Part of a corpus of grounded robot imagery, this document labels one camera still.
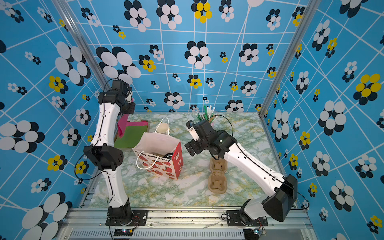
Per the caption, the stack of paper cups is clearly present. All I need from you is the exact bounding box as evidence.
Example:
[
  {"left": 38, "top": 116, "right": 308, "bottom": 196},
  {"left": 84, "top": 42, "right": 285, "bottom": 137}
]
[{"left": 156, "top": 123, "right": 170, "bottom": 135}]

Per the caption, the brown cardboard cup carrier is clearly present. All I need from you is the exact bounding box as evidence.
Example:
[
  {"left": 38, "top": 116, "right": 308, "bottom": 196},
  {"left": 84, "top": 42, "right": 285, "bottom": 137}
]
[{"left": 208, "top": 158, "right": 228, "bottom": 194}]

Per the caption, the pink straw holder cup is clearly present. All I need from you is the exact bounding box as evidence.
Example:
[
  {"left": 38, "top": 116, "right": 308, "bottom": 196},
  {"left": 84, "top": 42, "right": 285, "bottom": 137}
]
[{"left": 197, "top": 114, "right": 216, "bottom": 124}]

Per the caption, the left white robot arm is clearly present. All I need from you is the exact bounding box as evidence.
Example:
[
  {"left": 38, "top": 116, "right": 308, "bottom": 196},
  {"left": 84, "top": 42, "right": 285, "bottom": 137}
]
[{"left": 84, "top": 90, "right": 135, "bottom": 225}]

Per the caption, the black cup lid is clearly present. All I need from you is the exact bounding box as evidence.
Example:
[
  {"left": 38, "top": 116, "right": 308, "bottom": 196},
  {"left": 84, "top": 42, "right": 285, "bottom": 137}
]
[{"left": 164, "top": 153, "right": 174, "bottom": 160}]

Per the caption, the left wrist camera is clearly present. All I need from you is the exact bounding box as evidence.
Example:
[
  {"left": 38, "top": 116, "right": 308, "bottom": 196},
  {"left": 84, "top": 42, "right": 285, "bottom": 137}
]
[{"left": 111, "top": 80, "right": 132, "bottom": 95}]

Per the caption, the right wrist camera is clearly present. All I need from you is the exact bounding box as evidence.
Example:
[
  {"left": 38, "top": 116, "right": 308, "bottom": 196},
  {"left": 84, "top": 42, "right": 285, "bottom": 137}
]
[{"left": 186, "top": 120, "right": 200, "bottom": 142}]

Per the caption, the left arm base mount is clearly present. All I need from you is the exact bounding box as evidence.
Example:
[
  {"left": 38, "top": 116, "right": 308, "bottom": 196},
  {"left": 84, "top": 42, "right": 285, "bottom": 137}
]
[{"left": 105, "top": 210, "right": 149, "bottom": 227}]

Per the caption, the red paper gift bag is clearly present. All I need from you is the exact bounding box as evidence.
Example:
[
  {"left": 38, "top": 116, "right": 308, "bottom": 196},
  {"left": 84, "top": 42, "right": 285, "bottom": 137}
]
[{"left": 133, "top": 117, "right": 184, "bottom": 180}]

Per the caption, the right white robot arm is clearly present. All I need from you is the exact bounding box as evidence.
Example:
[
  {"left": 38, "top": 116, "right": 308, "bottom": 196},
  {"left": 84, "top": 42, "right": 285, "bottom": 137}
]
[{"left": 185, "top": 120, "right": 298, "bottom": 226}]

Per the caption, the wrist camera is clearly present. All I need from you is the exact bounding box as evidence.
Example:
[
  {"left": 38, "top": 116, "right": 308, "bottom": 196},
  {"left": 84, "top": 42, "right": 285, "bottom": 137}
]
[
  {"left": 186, "top": 120, "right": 200, "bottom": 142},
  {"left": 111, "top": 80, "right": 132, "bottom": 95}
]

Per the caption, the green napkin stack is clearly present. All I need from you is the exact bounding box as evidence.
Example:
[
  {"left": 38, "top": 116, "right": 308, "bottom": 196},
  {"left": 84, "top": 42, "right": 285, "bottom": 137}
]
[{"left": 115, "top": 121, "right": 149, "bottom": 149}]

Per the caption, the pink paper napkin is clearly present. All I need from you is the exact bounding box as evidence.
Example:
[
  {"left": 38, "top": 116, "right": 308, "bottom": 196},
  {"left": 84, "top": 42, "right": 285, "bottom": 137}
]
[{"left": 117, "top": 114, "right": 129, "bottom": 138}]

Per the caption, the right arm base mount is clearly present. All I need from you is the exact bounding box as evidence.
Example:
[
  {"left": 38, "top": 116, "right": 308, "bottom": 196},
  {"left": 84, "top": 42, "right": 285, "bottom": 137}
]
[{"left": 225, "top": 210, "right": 269, "bottom": 228}]

